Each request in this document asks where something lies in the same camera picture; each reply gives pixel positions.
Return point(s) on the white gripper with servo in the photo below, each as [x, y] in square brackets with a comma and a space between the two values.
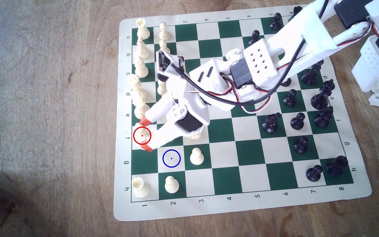
[187, 122]

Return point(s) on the white bishop chess piece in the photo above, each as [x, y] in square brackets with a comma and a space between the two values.
[142, 134]
[141, 69]

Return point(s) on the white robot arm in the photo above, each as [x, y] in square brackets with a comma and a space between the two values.
[311, 29]

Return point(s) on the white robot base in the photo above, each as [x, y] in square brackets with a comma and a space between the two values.
[367, 78]

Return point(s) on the white king chess piece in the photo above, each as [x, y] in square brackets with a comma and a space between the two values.
[141, 107]

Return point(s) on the white pawn chess piece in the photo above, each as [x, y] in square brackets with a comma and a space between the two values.
[171, 185]
[164, 45]
[196, 157]
[161, 89]
[164, 32]

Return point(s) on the white knight chess piece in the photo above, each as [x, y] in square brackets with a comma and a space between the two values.
[195, 135]
[142, 50]

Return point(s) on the white queen chess piece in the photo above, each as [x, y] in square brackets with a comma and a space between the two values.
[136, 86]

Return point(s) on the white rook chess piece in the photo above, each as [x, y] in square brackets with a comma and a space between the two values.
[142, 30]
[140, 188]

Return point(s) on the green and white chess mat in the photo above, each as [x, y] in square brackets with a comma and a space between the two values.
[229, 184]

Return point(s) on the black knight chess piece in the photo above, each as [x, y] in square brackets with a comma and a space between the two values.
[270, 124]

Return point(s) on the black pawn chess piece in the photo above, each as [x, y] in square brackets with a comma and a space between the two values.
[300, 146]
[286, 83]
[297, 122]
[314, 174]
[275, 23]
[254, 35]
[290, 99]

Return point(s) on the black queen chess piece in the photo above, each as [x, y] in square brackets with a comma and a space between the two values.
[310, 76]

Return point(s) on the black king chess piece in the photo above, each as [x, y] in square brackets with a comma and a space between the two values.
[320, 98]

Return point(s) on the black bishop chess piece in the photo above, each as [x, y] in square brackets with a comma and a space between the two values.
[323, 118]

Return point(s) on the black rook chess piece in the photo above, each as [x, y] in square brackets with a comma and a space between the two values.
[336, 166]
[296, 9]

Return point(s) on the black gripper camera board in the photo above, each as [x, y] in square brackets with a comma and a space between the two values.
[165, 62]

